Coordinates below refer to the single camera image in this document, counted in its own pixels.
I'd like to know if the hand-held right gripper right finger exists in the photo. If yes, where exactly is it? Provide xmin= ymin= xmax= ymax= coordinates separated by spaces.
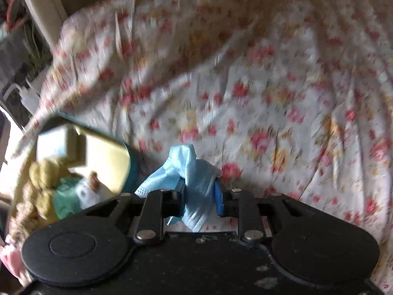
xmin=213 ymin=178 xmax=309 ymax=243

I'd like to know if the green cloth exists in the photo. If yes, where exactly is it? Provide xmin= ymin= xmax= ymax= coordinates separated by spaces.
xmin=52 ymin=177 xmax=84 ymax=220

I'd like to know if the yellow towel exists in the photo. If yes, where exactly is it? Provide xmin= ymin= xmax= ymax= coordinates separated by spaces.
xmin=28 ymin=157 xmax=66 ymax=220

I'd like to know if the white squeeze bottle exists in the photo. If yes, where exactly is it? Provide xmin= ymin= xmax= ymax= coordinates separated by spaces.
xmin=2 ymin=79 xmax=41 ymax=112

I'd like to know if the floral bedsheet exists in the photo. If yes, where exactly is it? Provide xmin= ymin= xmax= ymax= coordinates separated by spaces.
xmin=12 ymin=0 xmax=393 ymax=289

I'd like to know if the blue face mask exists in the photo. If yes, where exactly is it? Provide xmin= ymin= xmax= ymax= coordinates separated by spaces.
xmin=134 ymin=144 xmax=222 ymax=232

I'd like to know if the pink towel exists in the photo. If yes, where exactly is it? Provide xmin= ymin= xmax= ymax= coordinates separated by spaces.
xmin=0 ymin=233 xmax=29 ymax=287

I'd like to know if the white plush toy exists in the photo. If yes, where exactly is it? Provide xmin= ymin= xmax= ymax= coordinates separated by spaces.
xmin=76 ymin=172 xmax=115 ymax=210

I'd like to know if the white blue tissue pack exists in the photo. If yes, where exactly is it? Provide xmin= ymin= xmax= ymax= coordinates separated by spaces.
xmin=36 ymin=124 xmax=87 ymax=166

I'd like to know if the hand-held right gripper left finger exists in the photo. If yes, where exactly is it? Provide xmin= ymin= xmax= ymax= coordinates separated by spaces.
xmin=104 ymin=180 xmax=188 ymax=245

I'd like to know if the teal round basket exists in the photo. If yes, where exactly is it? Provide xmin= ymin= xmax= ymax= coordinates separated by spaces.
xmin=9 ymin=114 xmax=139 ymax=231

